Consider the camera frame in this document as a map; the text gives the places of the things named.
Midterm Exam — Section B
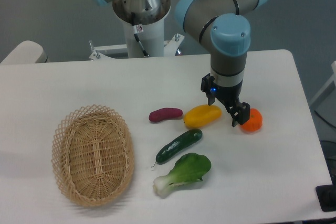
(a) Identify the black device at edge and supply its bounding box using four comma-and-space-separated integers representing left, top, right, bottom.
316, 185, 335, 212

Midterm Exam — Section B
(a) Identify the white chair armrest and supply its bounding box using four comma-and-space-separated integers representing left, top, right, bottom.
1, 40, 50, 65

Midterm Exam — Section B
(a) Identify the orange tangerine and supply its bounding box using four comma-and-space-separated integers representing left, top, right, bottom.
240, 108, 263, 132

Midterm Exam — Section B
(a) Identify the green bok choy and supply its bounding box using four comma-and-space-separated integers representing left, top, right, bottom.
153, 153, 212, 197

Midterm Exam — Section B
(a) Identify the purple sweet potato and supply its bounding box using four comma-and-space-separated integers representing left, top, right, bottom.
149, 108, 183, 123

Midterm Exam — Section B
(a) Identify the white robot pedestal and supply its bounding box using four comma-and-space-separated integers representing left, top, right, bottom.
89, 0, 184, 60

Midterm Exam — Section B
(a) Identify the white furniture leg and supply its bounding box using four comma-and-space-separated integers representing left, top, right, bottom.
308, 61, 335, 109

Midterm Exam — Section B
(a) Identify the dark green cucumber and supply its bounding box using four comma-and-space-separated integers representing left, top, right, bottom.
155, 129, 203, 164

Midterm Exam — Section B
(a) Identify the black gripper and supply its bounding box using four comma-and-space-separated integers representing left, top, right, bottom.
201, 73, 250, 127

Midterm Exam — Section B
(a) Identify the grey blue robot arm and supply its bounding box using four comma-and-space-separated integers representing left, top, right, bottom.
95, 0, 268, 125

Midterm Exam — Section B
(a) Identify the yellow bell pepper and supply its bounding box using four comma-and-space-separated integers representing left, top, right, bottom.
183, 104, 222, 128

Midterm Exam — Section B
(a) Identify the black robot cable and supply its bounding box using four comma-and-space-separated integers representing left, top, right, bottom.
131, 13, 150, 58

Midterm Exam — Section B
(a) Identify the woven wicker basket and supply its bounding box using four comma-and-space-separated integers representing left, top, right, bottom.
51, 104, 134, 207

